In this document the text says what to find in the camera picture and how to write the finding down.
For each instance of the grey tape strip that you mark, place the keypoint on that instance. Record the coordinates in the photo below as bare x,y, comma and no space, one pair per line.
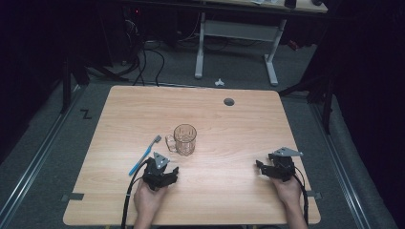
74,196
314,194

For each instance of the metal floor rail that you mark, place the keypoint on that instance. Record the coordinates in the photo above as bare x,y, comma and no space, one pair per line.
340,165
31,168

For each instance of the dark computer tower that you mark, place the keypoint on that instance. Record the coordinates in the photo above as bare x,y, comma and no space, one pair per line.
132,31

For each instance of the black metal stand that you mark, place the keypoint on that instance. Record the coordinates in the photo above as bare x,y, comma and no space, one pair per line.
328,108
66,86

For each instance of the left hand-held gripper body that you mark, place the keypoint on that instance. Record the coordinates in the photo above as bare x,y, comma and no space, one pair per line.
156,178

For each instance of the grey table grommet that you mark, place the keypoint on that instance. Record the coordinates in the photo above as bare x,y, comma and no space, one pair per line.
229,102

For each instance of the person's left hand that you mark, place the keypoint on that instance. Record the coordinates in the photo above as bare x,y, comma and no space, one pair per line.
148,200

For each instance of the person's right hand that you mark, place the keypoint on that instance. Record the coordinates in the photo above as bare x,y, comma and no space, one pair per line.
288,192

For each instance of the blue toothbrush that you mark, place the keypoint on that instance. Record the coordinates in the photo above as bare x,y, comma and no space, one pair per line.
144,156

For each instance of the small red object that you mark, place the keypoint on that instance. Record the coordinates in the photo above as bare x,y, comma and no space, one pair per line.
293,45

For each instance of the clear glass mug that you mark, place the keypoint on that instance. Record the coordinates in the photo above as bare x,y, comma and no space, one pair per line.
185,143

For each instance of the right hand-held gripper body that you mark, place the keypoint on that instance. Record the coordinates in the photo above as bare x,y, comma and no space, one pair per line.
283,170

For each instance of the black item on desk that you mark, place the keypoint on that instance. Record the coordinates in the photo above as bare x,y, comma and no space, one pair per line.
290,3

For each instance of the small white floor object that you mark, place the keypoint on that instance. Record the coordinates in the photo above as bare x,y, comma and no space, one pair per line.
219,83

